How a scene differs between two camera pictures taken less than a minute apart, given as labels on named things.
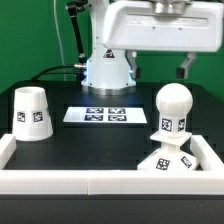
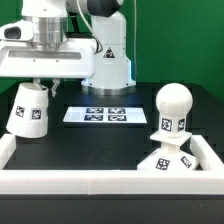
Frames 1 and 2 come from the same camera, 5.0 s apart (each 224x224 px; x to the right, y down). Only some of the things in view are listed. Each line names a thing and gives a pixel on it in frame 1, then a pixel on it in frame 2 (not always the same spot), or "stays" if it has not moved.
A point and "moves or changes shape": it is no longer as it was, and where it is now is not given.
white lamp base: [169, 157] stays
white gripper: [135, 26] → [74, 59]
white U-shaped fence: [208, 179] stays
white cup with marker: [31, 115] moves or changes shape
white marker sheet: [106, 115] stays
